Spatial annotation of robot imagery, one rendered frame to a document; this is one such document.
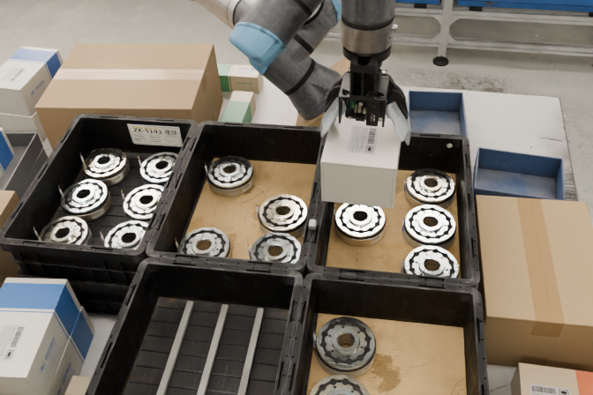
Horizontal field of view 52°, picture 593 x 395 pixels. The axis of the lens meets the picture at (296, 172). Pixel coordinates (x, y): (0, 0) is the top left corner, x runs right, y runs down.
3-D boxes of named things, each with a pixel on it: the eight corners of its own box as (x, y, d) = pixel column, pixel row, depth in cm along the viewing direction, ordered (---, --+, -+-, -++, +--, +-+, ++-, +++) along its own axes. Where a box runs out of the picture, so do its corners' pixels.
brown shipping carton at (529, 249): (465, 243, 140) (476, 194, 129) (566, 251, 137) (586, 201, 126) (473, 362, 118) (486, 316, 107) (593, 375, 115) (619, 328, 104)
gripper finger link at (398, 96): (390, 127, 101) (361, 90, 97) (391, 120, 102) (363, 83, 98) (415, 116, 98) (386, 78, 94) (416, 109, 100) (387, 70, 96)
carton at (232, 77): (183, 89, 189) (180, 72, 185) (189, 78, 194) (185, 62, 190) (258, 93, 186) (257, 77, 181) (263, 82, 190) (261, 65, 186)
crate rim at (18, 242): (79, 121, 146) (77, 113, 145) (201, 128, 142) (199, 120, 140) (-4, 250, 118) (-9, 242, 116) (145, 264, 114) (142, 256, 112)
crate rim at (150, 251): (201, 128, 142) (199, 120, 140) (330, 135, 138) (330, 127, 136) (145, 264, 114) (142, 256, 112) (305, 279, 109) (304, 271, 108)
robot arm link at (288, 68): (275, 87, 165) (237, 55, 160) (308, 48, 164) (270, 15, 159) (287, 96, 154) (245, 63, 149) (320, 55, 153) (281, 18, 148)
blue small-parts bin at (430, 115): (406, 109, 176) (408, 90, 171) (460, 112, 174) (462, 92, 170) (406, 156, 162) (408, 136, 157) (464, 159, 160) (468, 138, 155)
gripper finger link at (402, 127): (404, 163, 100) (374, 124, 96) (407, 139, 104) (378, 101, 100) (421, 156, 98) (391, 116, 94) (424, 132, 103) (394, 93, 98)
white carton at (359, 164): (339, 127, 118) (339, 88, 111) (401, 132, 116) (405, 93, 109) (321, 201, 103) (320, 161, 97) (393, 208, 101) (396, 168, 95)
